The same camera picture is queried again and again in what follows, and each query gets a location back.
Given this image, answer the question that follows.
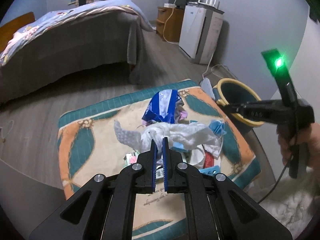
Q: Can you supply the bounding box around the white tissue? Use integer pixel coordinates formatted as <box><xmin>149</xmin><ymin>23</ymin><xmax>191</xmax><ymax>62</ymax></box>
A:
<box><xmin>114</xmin><ymin>120</ymin><xmax>221</xmax><ymax>153</ymax></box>

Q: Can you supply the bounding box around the blue pill blister pack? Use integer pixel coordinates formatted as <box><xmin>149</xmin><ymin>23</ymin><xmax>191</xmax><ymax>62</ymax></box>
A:
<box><xmin>199</xmin><ymin>165</ymin><xmax>221</xmax><ymax>176</ymax></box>

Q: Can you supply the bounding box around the yellow teal trash bin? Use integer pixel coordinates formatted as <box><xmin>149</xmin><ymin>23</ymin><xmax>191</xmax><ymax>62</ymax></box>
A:
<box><xmin>213</xmin><ymin>78</ymin><xmax>264</xmax><ymax>133</ymax></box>

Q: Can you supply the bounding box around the person's right hand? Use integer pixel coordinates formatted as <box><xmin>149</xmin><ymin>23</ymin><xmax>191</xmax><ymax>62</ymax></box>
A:
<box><xmin>277</xmin><ymin>123</ymin><xmax>320</xmax><ymax>173</ymax></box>

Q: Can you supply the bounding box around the white green medicine box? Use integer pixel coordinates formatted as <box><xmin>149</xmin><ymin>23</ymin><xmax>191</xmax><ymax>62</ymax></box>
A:
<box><xmin>124</xmin><ymin>152</ymin><xmax>140</xmax><ymax>167</ymax></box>

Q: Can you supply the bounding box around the teal orange beige rug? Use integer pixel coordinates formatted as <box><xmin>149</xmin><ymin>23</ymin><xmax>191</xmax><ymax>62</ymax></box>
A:
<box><xmin>56</xmin><ymin>78</ymin><xmax>262</xmax><ymax>240</ymax></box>

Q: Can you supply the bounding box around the blue white snack bag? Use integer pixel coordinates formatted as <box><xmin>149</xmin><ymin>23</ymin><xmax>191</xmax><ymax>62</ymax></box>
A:
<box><xmin>142</xmin><ymin>89</ymin><xmax>181</xmax><ymax>124</ymax></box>

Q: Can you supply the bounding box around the light blue face mask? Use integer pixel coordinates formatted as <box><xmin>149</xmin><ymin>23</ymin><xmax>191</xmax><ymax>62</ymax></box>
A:
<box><xmin>209</xmin><ymin>120</ymin><xmax>226</xmax><ymax>137</ymax></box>

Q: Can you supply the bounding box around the white power strip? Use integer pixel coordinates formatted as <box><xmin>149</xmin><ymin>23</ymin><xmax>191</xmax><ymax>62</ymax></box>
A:
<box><xmin>200</xmin><ymin>77</ymin><xmax>215</xmax><ymax>100</ymax></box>

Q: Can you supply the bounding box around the wooden tv cabinet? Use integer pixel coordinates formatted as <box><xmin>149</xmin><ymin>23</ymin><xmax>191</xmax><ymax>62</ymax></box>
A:
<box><xmin>156</xmin><ymin>7</ymin><xmax>184</xmax><ymax>42</ymax></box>

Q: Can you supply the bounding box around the white air purifier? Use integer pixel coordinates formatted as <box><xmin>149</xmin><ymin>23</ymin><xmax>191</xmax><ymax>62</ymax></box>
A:
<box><xmin>178</xmin><ymin>2</ymin><xmax>224</xmax><ymax>64</ymax></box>

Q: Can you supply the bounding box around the white wifi router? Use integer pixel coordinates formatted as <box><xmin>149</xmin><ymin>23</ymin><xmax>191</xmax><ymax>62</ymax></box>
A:
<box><xmin>195</xmin><ymin>0</ymin><xmax>220</xmax><ymax>10</ymax></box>

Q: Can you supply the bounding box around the bed with brown cover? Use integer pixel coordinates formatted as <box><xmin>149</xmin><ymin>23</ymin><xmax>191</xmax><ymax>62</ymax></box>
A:
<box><xmin>1</xmin><ymin>11</ymin><xmax>149</xmax><ymax>103</ymax></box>

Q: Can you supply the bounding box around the light blue floral quilt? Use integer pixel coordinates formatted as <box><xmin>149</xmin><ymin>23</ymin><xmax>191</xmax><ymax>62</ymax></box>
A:
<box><xmin>1</xmin><ymin>0</ymin><xmax>152</xmax><ymax>66</ymax></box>

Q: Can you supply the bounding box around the white power cable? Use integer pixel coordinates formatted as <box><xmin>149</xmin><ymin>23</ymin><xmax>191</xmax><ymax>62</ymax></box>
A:
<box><xmin>162</xmin><ymin>0</ymin><xmax>238</xmax><ymax>81</ymax></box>

